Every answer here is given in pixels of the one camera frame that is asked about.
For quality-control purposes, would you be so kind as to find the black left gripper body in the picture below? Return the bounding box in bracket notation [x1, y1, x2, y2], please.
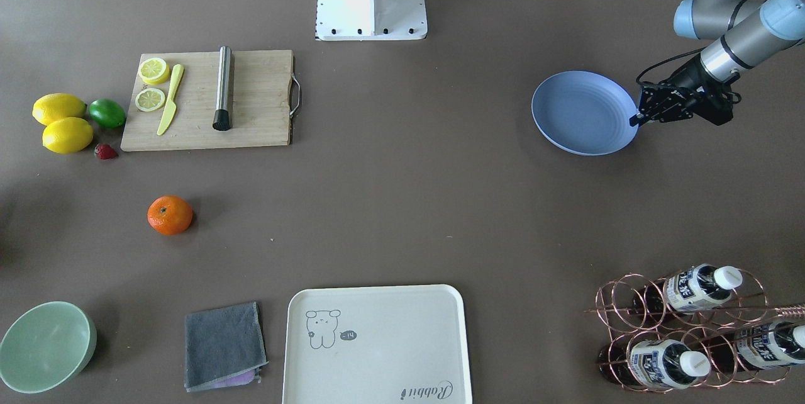
[638, 55, 736, 126]

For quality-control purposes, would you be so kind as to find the blue plate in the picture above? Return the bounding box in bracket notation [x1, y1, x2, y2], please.
[531, 70, 638, 155]

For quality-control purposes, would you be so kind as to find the orange mandarin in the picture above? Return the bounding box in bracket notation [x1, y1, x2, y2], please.
[147, 195, 194, 235]

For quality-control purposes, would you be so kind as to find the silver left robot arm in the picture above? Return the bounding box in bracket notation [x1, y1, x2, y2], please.
[629, 0, 804, 126]

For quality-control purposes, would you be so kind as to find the dark bottle white cap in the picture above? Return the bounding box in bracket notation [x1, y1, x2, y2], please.
[628, 264, 744, 323]

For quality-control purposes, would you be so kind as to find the dark bottle white label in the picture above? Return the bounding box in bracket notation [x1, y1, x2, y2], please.
[597, 340, 712, 391]

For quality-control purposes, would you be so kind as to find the dark bottle front row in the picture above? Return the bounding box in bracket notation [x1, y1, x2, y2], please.
[702, 320, 804, 373]

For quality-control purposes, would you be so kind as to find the cream serving tray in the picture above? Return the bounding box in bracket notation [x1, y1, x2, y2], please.
[282, 284, 474, 403]

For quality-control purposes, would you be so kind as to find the steel muddler rod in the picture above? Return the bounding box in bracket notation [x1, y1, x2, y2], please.
[212, 46, 232, 132]

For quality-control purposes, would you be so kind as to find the wooden cutting board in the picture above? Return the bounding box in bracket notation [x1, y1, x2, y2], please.
[121, 50, 294, 152]

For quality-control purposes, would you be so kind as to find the yellow plastic knife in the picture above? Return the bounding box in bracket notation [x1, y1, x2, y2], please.
[157, 64, 184, 135]

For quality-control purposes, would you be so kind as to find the grey folded cloth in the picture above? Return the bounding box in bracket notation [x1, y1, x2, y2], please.
[184, 301, 268, 393]

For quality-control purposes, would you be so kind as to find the lemon half slice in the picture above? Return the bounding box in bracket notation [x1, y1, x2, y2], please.
[138, 57, 170, 85]

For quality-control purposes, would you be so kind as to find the green lime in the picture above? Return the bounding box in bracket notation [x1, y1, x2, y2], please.
[88, 98, 126, 128]

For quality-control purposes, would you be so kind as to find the red strawberry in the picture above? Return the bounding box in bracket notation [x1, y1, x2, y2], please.
[93, 143, 119, 160]

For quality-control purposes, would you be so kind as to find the yellow lemon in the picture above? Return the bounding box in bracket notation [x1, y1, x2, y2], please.
[42, 117, 93, 154]
[32, 93, 87, 126]

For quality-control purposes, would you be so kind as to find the green bowl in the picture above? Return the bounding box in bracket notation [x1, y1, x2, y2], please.
[1, 301, 97, 395]

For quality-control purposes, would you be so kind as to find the copper wire bottle rack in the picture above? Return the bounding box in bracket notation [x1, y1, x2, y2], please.
[592, 271, 803, 393]

